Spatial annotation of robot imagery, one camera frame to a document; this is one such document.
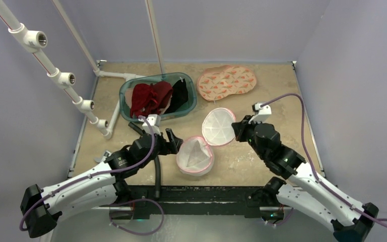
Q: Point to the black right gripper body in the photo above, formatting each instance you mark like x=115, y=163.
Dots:
x=243, y=128

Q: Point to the round pink white laundry bag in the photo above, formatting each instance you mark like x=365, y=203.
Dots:
x=196, y=155

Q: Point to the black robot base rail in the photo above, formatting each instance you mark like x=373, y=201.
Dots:
x=252, y=196

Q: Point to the black bra in basin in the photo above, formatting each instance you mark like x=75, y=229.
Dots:
x=179, y=96

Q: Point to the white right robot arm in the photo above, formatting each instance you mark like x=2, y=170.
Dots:
x=297, y=184

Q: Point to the red handled adjustable wrench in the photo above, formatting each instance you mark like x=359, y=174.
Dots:
x=103, y=157

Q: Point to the dark red bra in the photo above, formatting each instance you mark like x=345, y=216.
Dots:
x=162, y=96

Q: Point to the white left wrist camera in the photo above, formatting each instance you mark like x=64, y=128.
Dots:
x=151, y=124

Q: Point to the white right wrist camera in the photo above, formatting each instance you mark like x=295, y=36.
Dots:
x=261, y=113

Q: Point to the teal plastic basin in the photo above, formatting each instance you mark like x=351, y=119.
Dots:
x=171, y=78

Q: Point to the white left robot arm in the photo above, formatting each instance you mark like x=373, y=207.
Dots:
x=102, y=185

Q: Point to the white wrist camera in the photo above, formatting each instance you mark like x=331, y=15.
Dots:
x=261, y=113
x=151, y=124

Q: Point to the dark red garment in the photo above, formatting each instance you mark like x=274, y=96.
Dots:
x=144, y=100

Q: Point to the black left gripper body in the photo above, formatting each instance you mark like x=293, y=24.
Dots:
x=164, y=147

